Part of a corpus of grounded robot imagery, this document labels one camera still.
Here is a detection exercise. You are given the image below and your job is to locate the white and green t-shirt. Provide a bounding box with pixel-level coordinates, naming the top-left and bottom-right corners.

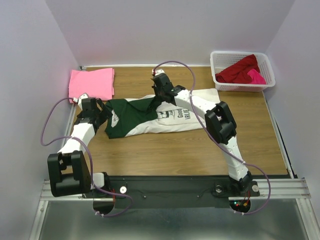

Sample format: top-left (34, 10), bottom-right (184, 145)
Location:
top-left (104, 87), bottom-right (221, 140)

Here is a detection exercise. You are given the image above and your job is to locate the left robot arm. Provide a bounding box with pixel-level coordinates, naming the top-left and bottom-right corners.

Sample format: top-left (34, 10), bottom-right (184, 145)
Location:
top-left (47, 93), bottom-right (112, 197)

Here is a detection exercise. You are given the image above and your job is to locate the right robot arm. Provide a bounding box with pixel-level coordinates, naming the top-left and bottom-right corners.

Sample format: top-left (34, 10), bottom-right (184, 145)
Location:
top-left (152, 70), bottom-right (253, 195)

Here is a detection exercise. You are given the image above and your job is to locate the folded pink t-shirt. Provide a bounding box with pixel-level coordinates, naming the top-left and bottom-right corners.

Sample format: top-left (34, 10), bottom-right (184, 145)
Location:
top-left (68, 68), bottom-right (115, 101)

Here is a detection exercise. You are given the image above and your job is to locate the white plastic basket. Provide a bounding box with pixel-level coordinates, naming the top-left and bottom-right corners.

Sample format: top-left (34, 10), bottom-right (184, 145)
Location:
top-left (210, 50), bottom-right (276, 92)

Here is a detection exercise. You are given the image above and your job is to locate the dark red t-shirt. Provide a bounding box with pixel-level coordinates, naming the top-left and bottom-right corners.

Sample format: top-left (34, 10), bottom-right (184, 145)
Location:
top-left (215, 54), bottom-right (260, 84)

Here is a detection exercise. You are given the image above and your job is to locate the magenta t-shirt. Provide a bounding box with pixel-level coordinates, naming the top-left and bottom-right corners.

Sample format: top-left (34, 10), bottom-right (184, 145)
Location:
top-left (247, 69), bottom-right (266, 85)

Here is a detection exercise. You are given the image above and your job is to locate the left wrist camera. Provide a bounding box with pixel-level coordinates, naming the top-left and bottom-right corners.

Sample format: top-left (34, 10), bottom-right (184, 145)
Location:
top-left (71, 93), bottom-right (89, 106)

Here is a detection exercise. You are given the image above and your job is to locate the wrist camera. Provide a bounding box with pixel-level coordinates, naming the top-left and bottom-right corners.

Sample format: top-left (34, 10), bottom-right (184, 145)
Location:
top-left (151, 68), bottom-right (165, 77)
top-left (71, 93), bottom-right (89, 106)

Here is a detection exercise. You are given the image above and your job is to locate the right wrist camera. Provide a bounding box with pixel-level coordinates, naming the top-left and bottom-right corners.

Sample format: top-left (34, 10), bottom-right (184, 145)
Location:
top-left (151, 68), bottom-right (165, 77)

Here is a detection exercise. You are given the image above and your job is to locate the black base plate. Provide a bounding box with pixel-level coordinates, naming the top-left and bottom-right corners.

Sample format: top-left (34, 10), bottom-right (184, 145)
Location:
top-left (102, 175), bottom-right (260, 209)

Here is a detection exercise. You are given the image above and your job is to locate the aluminium frame rail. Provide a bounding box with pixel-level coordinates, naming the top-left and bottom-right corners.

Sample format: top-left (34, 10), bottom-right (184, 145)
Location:
top-left (40, 178), bottom-right (311, 201)

